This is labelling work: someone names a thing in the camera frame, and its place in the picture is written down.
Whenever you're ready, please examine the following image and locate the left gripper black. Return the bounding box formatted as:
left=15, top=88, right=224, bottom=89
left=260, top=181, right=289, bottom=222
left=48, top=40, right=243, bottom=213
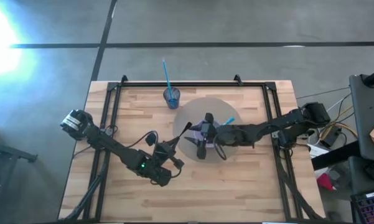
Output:
left=144, top=132, right=186, bottom=171

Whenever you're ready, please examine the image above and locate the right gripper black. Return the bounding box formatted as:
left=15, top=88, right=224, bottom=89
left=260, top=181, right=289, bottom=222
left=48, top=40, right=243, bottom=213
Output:
left=184, top=112, right=221, bottom=161

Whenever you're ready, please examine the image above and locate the lavender bowl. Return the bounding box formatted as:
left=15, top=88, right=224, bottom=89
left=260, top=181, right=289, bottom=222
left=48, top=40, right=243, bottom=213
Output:
left=191, top=119, right=223, bottom=149

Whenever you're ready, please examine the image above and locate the blue patterned cup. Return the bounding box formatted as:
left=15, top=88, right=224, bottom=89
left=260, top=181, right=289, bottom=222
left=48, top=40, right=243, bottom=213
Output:
left=162, top=86, right=182, bottom=110

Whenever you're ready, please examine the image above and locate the light blue straw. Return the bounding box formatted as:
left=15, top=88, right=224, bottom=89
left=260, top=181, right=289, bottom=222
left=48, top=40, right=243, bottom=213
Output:
left=161, top=58, right=176, bottom=105

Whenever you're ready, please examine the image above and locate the round beige placemat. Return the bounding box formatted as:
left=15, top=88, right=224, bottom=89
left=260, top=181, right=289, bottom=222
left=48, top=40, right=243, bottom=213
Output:
left=173, top=96, right=245, bottom=164

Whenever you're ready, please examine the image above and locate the white paper sheet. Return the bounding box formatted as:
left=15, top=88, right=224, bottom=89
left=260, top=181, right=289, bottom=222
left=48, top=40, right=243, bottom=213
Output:
left=309, top=144, right=330, bottom=159

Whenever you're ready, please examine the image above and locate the black power box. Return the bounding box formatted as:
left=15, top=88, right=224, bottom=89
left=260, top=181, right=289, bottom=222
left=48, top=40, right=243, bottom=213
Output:
left=318, top=126, right=342, bottom=149

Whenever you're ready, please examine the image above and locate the red object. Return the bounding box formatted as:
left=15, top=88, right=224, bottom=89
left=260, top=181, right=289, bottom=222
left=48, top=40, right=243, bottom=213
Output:
left=316, top=172, right=335, bottom=192

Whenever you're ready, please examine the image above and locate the black support beam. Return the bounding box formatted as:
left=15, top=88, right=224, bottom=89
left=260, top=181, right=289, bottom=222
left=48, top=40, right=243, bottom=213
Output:
left=311, top=141, right=362, bottom=171

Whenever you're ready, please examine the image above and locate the black tripod stand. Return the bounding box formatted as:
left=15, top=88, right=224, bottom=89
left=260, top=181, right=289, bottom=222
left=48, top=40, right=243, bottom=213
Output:
left=0, top=124, right=39, bottom=224

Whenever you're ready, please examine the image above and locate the grey side table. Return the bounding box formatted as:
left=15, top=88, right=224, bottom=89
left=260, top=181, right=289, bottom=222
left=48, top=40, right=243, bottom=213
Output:
left=349, top=73, right=374, bottom=163

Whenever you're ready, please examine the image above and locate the black keyboard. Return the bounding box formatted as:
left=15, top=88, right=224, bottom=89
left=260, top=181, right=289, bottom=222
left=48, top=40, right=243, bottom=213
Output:
left=350, top=190, right=374, bottom=224

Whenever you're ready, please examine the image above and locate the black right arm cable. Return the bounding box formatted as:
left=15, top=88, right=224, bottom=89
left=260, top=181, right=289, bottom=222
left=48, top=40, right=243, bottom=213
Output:
left=212, top=133, right=228, bottom=161

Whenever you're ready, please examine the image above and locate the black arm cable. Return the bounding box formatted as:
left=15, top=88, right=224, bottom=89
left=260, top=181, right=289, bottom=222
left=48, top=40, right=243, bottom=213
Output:
left=212, top=133, right=228, bottom=161
left=124, top=130, right=160, bottom=149

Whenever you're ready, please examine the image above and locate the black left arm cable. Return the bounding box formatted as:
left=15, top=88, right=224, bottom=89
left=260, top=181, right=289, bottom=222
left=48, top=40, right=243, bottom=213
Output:
left=124, top=130, right=160, bottom=149

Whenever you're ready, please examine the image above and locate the black aluminium rig frame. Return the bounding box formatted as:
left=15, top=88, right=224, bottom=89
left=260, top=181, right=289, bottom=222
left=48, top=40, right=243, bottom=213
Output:
left=63, top=74, right=323, bottom=223

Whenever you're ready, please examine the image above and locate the thin grey floor cable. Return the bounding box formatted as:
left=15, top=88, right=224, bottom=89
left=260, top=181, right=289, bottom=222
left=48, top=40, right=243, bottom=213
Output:
left=295, top=86, right=351, bottom=100

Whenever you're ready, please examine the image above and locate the white floor cable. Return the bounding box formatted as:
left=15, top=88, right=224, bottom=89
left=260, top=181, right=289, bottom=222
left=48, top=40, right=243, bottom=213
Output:
left=326, top=93, right=352, bottom=111

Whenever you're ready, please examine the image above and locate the yellow floor cable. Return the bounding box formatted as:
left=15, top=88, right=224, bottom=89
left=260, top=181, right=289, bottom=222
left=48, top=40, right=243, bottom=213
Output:
left=322, top=105, right=358, bottom=141

